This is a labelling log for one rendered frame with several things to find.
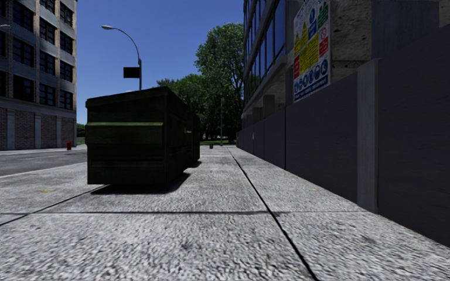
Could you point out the grey pole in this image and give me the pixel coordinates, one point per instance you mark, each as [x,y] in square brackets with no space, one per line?
[221,123]

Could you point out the dark green dumpster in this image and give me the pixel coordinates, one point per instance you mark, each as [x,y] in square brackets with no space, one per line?
[195,137]
[133,140]

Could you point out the trees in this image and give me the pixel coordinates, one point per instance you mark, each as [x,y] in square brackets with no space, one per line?
[218,84]

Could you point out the grey street lamp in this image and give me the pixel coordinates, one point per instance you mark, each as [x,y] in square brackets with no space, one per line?
[139,66]

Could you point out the red fire hydrant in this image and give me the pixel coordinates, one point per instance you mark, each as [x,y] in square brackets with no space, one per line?
[69,145]

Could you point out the dark grey hoarding fence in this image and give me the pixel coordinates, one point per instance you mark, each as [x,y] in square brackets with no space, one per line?
[386,140]

